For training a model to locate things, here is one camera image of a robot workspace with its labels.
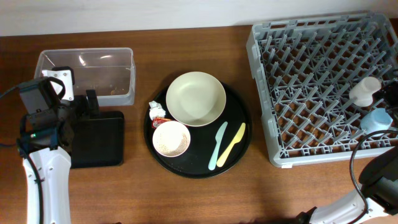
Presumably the white cup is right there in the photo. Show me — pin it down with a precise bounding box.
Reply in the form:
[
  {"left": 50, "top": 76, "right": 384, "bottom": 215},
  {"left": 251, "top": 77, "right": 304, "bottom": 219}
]
[{"left": 349, "top": 77, "right": 381, "bottom": 107}]

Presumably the light blue cup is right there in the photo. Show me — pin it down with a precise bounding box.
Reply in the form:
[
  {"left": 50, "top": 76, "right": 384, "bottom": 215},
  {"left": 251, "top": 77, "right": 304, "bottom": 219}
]
[{"left": 360, "top": 108, "right": 393, "bottom": 134}]

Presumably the white tissue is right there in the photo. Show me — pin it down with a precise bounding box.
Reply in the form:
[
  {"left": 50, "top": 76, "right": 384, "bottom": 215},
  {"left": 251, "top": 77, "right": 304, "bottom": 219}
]
[{"left": 149, "top": 101, "right": 166, "bottom": 120}]

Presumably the red sauce packet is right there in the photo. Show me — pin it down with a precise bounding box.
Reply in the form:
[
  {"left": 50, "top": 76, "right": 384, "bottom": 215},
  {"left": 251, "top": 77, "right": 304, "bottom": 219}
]
[{"left": 152, "top": 117, "right": 171, "bottom": 129}]

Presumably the pink bowl with grains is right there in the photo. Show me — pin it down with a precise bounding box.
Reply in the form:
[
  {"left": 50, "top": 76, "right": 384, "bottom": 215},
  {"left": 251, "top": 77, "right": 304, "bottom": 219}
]
[{"left": 152, "top": 121, "right": 191, "bottom": 157}]

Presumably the large cream bowl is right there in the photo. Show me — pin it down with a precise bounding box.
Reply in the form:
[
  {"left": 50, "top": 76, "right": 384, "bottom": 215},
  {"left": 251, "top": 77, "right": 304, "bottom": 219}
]
[{"left": 165, "top": 72, "right": 226, "bottom": 127}]

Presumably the mint green plastic knife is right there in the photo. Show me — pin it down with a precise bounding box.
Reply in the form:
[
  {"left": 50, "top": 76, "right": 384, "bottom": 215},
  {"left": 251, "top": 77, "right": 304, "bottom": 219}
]
[{"left": 208, "top": 121, "right": 228, "bottom": 170}]

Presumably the yellow plastic knife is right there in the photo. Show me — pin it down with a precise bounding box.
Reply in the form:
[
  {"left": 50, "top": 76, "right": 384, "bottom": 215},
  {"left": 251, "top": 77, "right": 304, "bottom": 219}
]
[{"left": 216, "top": 123, "right": 246, "bottom": 167}]

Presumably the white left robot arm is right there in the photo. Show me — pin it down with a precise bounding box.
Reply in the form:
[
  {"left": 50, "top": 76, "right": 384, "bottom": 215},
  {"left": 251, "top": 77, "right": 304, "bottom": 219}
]
[{"left": 17, "top": 90, "right": 98, "bottom": 223}]

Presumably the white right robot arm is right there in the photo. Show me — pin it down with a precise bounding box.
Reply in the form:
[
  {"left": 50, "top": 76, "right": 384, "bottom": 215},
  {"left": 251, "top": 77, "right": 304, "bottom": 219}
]
[{"left": 293, "top": 78, "right": 397, "bottom": 223}]

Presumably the grey dishwasher rack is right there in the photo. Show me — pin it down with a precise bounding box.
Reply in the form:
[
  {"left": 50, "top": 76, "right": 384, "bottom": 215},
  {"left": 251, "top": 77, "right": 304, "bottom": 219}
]
[{"left": 246, "top": 12, "right": 397, "bottom": 168}]

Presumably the black rectangular tray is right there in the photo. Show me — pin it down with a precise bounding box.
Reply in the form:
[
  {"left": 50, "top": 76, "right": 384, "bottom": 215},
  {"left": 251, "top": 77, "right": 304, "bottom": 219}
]
[{"left": 71, "top": 111, "right": 124, "bottom": 169}]

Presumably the clear plastic bin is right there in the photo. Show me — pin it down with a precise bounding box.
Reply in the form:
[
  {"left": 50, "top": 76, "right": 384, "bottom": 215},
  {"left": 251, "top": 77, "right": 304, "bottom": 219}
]
[{"left": 34, "top": 47, "right": 136, "bottom": 106}]

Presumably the round black tray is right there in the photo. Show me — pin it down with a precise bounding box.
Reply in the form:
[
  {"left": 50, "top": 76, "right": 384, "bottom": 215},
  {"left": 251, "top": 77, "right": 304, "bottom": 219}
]
[{"left": 143, "top": 83, "right": 252, "bottom": 179}]

